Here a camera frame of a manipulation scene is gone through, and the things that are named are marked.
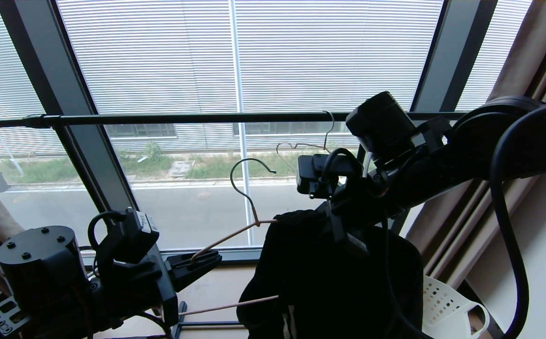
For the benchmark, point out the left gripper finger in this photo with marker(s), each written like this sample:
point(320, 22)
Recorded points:
point(183, 256)
point(193, 275)

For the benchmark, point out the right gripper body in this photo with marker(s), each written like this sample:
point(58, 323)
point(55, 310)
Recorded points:
point(348, 221)

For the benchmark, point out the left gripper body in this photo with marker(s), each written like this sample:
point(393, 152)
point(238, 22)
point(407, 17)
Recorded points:
point(141, 296)

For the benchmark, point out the pink clothes hanger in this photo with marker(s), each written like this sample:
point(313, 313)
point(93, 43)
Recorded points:
point(226, 240)
point(301, 144)

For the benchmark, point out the black garment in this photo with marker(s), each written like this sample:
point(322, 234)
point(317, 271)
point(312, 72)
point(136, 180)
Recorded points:
point(310, 282)

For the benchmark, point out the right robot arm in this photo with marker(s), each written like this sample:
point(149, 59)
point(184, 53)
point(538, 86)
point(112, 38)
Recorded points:
point(489, 146)

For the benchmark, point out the white laundry basket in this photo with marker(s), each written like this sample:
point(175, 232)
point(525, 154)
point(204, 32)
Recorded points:
point(442, 301)

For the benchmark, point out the black clothes rack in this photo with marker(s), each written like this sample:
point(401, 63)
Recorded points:
point(160, 117)

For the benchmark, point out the window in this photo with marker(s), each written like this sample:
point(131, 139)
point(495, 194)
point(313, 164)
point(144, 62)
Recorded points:
point(160, 56)

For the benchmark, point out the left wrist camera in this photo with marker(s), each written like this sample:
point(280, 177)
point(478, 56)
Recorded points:
point(134, 230)

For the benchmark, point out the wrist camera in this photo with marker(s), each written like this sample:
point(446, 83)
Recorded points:
point(134, 230)
point(308, 174)

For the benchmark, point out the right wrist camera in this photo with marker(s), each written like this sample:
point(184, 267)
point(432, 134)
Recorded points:
point(308, 174)

